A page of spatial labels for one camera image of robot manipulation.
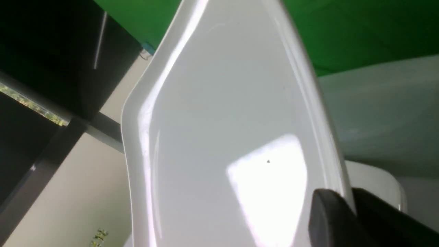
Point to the green cloth backdrop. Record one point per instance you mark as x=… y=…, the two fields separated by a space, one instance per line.
x=339 y=35

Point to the large white plastic bin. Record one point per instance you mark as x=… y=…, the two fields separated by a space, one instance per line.
x=387 y=116

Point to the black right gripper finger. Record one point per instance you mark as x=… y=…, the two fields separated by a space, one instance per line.
x=332 y=223

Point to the white square rice plate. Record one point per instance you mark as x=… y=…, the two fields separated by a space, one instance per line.
x=226 y=134

